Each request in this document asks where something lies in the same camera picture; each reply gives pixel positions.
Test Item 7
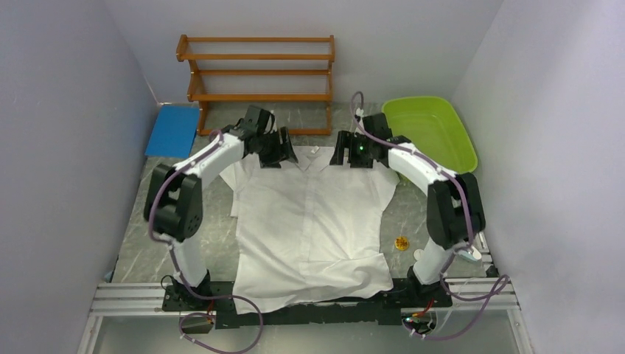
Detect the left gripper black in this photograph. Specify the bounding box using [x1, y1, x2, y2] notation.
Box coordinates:
[258, 128, 298, 170]

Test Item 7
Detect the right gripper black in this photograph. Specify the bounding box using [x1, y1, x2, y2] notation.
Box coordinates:
[329, 131, 374, 169]

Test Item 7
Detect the white shirt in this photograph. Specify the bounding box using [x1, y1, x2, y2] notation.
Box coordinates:
[221, 146, 399, 314]

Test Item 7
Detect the yellow brooch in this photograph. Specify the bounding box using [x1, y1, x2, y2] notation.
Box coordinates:
[394, 236, 410, 251]

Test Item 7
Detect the white round brooch backing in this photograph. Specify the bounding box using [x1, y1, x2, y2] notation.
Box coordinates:
[413, 249, 425, 262]

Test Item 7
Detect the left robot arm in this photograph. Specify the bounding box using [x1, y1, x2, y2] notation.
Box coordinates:
[144, 125, 297, 310]

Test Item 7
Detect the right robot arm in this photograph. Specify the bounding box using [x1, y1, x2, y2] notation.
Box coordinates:
[330, 131, 485, 306]

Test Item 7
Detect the wooden shoe rack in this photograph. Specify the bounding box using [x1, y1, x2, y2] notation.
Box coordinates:
[175, 35, 336, 136]

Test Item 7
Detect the green plastic basin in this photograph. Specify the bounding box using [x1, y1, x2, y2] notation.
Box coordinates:
[381, 96, 478, 173]

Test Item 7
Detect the blue board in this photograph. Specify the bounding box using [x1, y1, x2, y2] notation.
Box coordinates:
[144, 105, 200, 159]

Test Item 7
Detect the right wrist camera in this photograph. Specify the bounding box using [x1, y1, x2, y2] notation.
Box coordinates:
[363, 113, 393, 140]

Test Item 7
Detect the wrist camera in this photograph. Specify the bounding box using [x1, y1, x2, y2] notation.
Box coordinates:
[241, 105, 276, 136]
[363, 113, 393, 140]

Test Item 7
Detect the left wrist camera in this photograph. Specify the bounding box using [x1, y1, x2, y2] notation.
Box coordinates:
[241, 105, 276, 136]

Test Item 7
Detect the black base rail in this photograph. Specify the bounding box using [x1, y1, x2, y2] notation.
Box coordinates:
[161, 278, 453, 329]

